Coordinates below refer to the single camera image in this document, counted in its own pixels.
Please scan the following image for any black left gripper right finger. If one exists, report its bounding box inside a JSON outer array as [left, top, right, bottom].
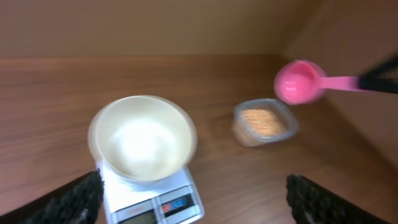
[[286, 174, 387, 224]]

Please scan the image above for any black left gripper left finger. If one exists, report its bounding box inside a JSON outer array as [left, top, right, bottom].
[[1, 169, 104, 224]]

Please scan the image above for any clear plastic container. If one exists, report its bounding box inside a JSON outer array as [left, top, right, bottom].
[[233, 98, 299, 147]]

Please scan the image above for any soybeans pile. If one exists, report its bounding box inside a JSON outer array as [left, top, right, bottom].
[[241, 109, 287, 136]]

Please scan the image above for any pink measuring scoop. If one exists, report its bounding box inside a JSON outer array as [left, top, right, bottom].
[[274, 60, 362, 105]]

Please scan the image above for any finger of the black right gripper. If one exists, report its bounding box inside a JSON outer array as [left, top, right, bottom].
[[362, 54, 397, 78], [359, 77, 397, 93]]

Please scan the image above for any white digital kitchen scale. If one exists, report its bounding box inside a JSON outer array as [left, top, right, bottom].
[[96, 162, 205, 224]]

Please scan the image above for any white bowl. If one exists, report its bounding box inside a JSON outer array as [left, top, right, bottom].
[[88, 95, 198, 182]]

